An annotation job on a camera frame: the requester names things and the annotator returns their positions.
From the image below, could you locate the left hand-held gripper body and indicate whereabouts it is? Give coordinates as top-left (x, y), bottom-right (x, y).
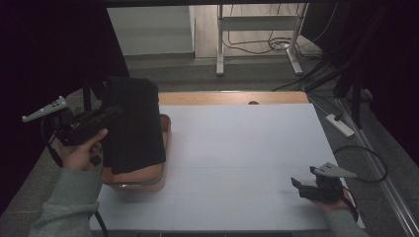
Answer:
top-left (22, 96), bottom-right (108, 147)

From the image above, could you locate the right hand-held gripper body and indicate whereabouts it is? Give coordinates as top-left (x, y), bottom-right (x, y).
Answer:
top-left (298, 162), bottom-right (359, 202)

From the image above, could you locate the black cloth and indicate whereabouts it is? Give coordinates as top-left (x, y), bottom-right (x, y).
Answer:
top-left (101, 76), bottom-right (167, 176)

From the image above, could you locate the pink plastic basket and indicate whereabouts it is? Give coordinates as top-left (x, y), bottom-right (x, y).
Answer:
top-left (100, 113), bottom-right (172, 194)

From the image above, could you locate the person's right hand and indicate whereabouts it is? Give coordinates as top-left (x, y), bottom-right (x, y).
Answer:
top-left (312, 194), bottom-right (354, 214)

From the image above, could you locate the person's left hand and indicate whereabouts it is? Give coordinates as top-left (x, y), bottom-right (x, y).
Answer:
top-left (58, 127), bottom-right (109, 172)

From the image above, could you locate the black metal stand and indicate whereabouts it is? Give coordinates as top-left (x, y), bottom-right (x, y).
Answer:
top-left (82, 78), bottom-right (110, 115)
top-left (302, 48), bottom-right (367, 130)

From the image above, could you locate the white power strip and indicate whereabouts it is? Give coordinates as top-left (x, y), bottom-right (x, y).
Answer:
top-left (325, 113), bottom-right (356, 138)

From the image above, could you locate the white table mat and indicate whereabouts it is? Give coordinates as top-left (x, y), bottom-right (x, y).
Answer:
top-left (89, 104), bottom-right (367, 231)

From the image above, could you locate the dark curtain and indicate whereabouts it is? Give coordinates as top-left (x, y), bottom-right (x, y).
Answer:
top-left (300, 0), bottom-right (419, 167)
top-left (0, 0), bottom-right (132, 215)

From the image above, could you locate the white cabinet panel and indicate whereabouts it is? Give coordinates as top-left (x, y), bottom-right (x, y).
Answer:
top-left (107, 5), bottom-right (196, 57)

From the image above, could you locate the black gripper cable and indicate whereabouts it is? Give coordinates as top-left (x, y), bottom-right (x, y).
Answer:
top-left (41, 117), bottom-right (109, 237)
top-left (340, 186), bottom-right (361, 222)

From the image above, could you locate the metal floor rail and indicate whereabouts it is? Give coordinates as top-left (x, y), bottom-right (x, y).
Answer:
top-left (335, 98), bottom-right (419, 237)

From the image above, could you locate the black looped cable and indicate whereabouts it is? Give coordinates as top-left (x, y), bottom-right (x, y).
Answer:
top-left (332, 145), bottom-right (388, 183)

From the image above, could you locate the bundle of black floor cables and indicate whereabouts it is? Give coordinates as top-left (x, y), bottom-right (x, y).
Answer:
top-left (221, 31), bottom-right (323, 62)

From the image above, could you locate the white desk frame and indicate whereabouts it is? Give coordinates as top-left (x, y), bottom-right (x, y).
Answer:
top-left (215, 3), bottom-right (309, 77)

